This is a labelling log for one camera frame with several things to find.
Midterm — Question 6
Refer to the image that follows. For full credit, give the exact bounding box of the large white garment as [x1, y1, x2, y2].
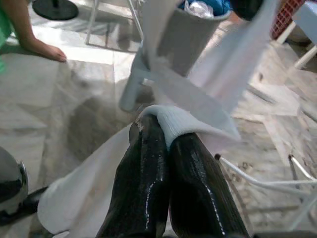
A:
[37, 0, 282, 236]

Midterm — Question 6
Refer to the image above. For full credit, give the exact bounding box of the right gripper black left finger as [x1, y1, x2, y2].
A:
[95, 114, 172, 238]

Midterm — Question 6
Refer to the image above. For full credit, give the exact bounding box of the small white garment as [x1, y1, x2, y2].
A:
[184, 0, 215, 18]

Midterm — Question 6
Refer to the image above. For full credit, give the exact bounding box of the grey laundry bucket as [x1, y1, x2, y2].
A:
[157, 0, 232, 77]

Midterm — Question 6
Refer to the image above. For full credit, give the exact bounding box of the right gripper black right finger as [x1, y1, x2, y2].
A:
[168, 133, 250, 238]

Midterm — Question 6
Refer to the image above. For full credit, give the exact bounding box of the green plastic stool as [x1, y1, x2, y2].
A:
[0, 0, 13, 75]

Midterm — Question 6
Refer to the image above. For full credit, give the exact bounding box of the grey folding chair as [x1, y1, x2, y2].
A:
[85, 0, 144, 47]

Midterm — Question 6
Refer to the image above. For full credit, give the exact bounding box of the black standing fan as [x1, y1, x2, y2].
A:
[32, 0, 79, 21]

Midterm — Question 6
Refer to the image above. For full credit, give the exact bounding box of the person's bare leg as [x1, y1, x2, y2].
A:
[6, 0, 68, 62]

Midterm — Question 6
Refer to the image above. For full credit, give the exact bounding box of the white table with thick legs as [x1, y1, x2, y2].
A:
[274, 2, 317, 70]

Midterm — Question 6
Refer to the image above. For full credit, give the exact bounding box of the pale blue plastic chair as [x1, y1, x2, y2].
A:
[119, 46, 161, 111]

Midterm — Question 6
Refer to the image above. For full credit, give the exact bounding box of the light blue folding table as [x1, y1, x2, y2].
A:
[215, 153, 317, 231]

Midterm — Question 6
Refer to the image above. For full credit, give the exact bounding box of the blue garment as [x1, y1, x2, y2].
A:
[177, 0, 232, 14]

